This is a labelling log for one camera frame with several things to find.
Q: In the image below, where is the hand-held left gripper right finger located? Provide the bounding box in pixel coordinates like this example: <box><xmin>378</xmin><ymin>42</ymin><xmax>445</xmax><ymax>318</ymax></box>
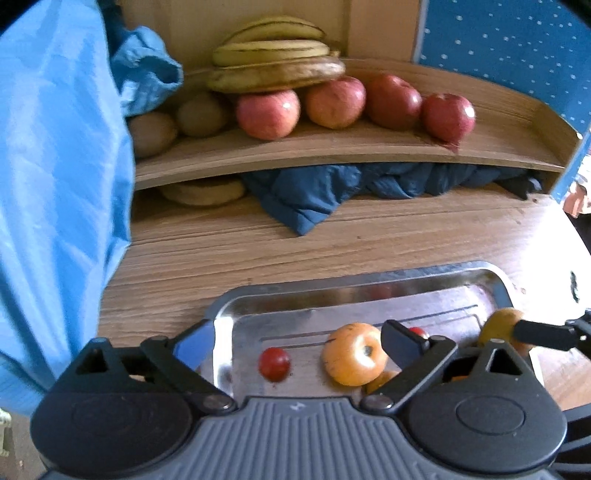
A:
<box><xmin>360</xmin><ymin>319</ymin><xmax>526</xmax><ymax>415</ymax></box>

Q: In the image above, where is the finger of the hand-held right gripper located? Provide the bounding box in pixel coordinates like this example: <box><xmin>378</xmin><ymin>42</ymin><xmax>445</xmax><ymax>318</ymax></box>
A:
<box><xmin>514</xmin><ymin>309</ymin><xmax>591</xmax><ymax>352</ymax></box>

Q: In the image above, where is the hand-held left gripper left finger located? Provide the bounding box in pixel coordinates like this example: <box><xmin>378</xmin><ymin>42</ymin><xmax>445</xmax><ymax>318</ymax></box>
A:
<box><xmin>73</xmin><ymin>319</ymin><xmax>237</xmax><ymax>415</ymax></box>

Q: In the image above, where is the small orange mandarin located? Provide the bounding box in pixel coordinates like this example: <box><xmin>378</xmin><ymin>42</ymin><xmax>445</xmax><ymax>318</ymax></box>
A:
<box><xmin>367</xmin><ymin>369</ymin><xmax>400</xmax><ymax>395</ymax></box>

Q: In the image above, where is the brown pear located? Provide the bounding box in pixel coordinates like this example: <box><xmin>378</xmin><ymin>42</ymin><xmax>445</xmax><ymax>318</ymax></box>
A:
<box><xmin>478</xmin><ymin>308</ymin><xmax>527</xmax><ymax>357</ymax></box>

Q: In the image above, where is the orange yellow apple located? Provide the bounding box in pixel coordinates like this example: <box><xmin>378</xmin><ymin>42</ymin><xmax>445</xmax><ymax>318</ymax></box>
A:
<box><xmin>322</xmin><ymin>323</ymin><xmax>389</xmax><ymax>386</ymax></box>

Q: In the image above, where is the metal tray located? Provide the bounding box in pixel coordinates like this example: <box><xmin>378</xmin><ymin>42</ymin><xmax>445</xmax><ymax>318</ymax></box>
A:
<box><xmin>203</xmin><ymin>261</ymin><xmax>539</xmax><ymax>402</ymax></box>

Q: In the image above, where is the tan round object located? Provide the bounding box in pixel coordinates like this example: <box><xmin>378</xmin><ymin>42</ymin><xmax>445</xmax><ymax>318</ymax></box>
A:
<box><xmin>159</xmin><ymin>178</ymin><xmax>245</xmax><ymax>207</ymax></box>

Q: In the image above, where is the dark blue quilted jacket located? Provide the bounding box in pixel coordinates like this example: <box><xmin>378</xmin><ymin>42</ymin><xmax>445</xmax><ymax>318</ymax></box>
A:
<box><xmin>240</xmin><ymin>164</ymin><xmax>543</xmax><ymax>236</ymax></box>

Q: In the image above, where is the wooden shelf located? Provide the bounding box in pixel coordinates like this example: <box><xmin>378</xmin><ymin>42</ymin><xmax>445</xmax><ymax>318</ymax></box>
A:
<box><xmin>131</xmin><ymin>58</ymin><xmax>583</xmax><ymax>190</ymax></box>

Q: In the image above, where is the white plastic object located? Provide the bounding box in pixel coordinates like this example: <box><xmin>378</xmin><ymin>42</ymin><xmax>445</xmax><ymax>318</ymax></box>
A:
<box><xmin>0</xmin><ymin>406</ymin><xmax>12</xmax><ymax>457</ymax></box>

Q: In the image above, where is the light blue garment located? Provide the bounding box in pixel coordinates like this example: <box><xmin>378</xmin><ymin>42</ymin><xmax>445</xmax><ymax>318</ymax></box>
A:
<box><xmin>0</xmin><ymin>0</ymin><xmax>136</xmax><ymax>418</ymax></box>

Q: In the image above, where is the brown kiwi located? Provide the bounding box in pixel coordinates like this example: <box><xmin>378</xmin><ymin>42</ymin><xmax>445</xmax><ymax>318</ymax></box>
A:
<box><xmin>128</xmin><ymin>111</ymin><xmax>178</xmax><ymax>158</ymax></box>
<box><xmin>176</xmin><ymin>92</ymin><xmax>229</xmax><ymax>138</ymax></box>

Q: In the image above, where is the red apple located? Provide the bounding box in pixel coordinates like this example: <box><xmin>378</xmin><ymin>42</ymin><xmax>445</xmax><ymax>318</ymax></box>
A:
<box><xmin>366</xmin><ymin>74</ymin><xmax>423</xmax><ymax>131</ymax></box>
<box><xmin>421</xmin><ymin>93</ymin><xmax>476</xmax><ymax>143</ymax></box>
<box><xmin>305</xmin><ymin>76</ymin><xmax>367</xmax><ymax>130</ymax></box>
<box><xmin>236</xmin><ymin>90</ymin><xmax>302</xmax><ymax>141</ymax></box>

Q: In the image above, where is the blue starred fabric panel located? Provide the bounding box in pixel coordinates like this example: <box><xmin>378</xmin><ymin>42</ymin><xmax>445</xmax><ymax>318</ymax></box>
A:
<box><xmin>413</xmin><ymin>0</ymin><xmax>591</xmax><ymax>204</ymax></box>

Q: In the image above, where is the banana bunch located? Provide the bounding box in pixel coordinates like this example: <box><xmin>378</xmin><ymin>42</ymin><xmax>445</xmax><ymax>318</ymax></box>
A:
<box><xmin>206</xmin><ymin>16</ymin><xmax>346</xmax><ymax>93</ymax></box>

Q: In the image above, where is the wooden board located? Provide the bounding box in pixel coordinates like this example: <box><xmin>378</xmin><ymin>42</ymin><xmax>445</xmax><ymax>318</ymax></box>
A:
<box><xmin>115</xmin><ymin>0</ymin><xmax>421</xmax><ymax>70</ymax></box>

